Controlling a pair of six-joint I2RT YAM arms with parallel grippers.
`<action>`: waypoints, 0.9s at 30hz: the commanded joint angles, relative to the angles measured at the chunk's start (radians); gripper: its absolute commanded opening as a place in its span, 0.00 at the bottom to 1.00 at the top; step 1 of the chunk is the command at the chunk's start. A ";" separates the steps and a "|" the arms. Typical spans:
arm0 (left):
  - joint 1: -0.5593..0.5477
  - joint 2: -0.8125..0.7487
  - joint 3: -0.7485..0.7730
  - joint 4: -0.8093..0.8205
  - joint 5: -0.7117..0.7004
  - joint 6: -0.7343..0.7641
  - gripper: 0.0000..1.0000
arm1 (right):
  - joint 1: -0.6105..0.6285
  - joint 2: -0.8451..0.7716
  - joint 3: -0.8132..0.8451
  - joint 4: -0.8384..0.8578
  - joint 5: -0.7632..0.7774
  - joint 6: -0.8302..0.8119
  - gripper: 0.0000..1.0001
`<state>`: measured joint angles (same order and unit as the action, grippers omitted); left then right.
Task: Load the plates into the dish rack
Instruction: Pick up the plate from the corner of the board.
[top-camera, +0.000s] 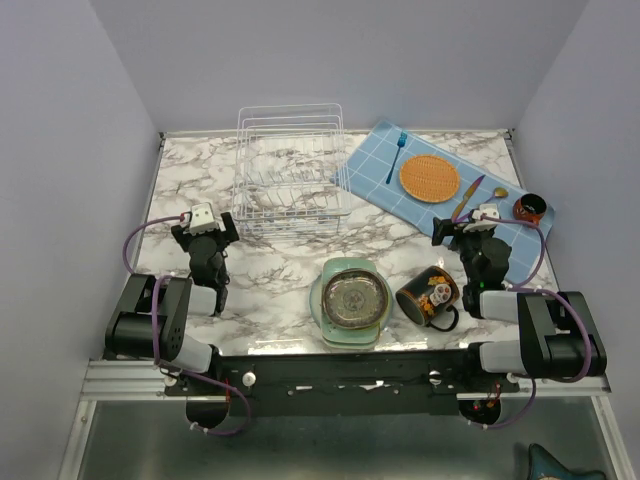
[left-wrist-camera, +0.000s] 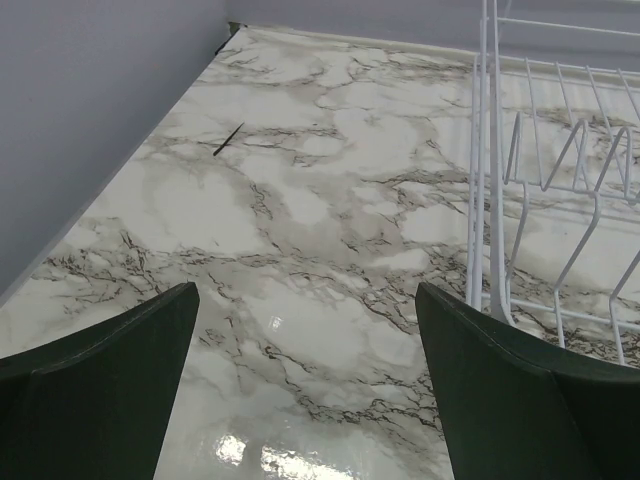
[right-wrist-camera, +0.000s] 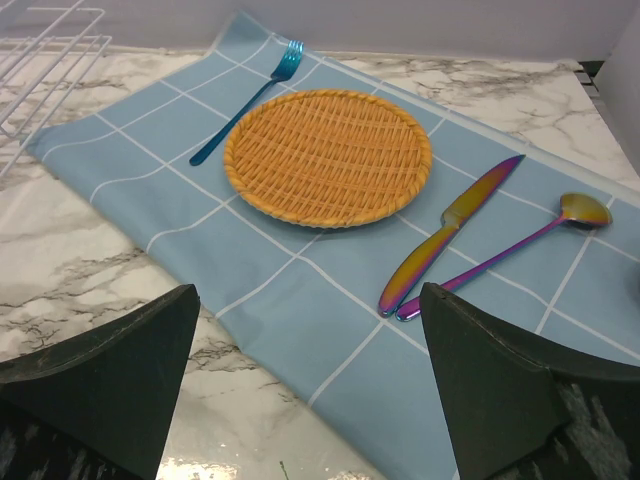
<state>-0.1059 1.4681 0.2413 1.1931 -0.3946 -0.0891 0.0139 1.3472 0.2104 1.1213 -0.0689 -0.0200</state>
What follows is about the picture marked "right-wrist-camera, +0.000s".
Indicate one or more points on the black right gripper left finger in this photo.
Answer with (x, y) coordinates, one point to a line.
(99, 405)

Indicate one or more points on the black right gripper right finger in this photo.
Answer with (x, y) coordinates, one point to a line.
(519, 406)

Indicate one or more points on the iridescent rainbow knife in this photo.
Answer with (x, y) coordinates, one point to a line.
(453, 218)

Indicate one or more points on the iridescent rainbow spoon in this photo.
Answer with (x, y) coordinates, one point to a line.
(578, 208)

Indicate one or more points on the blue checked cloth mat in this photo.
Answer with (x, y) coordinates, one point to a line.
(303, 303)

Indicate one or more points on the round woven wicker plate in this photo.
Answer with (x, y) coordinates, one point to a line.
(328, 158)

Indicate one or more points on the blue metal fork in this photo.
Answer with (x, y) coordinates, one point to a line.
(284, 71)

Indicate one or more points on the white wire dish rack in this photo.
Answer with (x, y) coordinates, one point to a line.
(47, 48)

